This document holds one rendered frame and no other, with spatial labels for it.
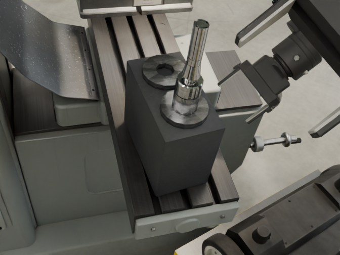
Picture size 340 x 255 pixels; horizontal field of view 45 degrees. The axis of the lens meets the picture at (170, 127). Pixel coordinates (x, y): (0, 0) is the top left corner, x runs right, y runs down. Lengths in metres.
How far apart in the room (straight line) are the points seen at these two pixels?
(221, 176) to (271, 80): 0.23
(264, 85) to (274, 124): 1.47
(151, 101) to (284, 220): 0.70
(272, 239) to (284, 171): 0.97
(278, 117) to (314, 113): 0.23
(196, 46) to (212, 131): 0.17
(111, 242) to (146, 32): 0.81
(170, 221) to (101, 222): 0.82
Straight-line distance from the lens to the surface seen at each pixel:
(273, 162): 2.21
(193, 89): 0.69
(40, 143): 1.26
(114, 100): 1.03
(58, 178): 1.42
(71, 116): 1.20
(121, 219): 1.67
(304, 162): 2.28
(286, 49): 0.92
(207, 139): 0.76
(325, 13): 0.38
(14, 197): 1.40
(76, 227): 1.66
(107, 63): 1.12
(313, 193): 1.42
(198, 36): 0.64
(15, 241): 1.62
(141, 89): 0.79
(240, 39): 0.38
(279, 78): 0.93
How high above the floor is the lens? 1.69
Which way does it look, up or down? 50 degrees down
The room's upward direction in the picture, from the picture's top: 10 degrees clockwise
